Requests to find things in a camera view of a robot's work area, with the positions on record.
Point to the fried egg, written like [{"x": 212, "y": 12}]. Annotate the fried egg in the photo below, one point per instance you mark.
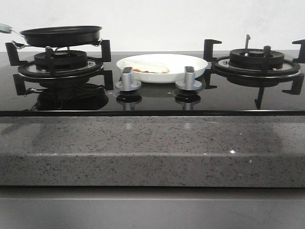
[{"x": 145, "y": 66}]

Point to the white round plate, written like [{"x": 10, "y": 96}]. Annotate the white round plate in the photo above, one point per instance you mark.
[{"x": 175, "y": 62}]

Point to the black frying pan mint handle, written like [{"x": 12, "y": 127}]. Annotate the black frying pan mint handle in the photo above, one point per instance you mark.
[{"x": 63, "y": 35}]

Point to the silver stove knob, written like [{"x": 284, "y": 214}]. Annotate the silver stove knob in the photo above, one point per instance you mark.
[
  {"x": 128, "y": 83},
  {"x": 189, "y": 83}
]

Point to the black glass gas cooktop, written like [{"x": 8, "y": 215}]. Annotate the black glass gas cooktop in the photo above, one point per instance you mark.
[{"x": 97, "y": 96}]

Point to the black gas burner head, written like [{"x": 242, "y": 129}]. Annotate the black gas burner head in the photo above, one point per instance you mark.
[
  {"x": 253, "y": 59},
  {"x": 62, "y": 60}
]

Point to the black pan support grate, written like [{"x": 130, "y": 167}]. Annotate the black pan support grate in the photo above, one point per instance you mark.
[
  {"x": 53, "y": 79},
  {"x": 256, "y": 78}
]

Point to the grey cabinet front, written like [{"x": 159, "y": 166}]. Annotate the grey cabinet front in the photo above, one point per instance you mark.
[{"x": 151, "y": 208}]

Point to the silver wire pan reducer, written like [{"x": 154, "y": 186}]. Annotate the silver wire pan reducer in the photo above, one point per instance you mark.
[{"x": 19, "y": 46}]

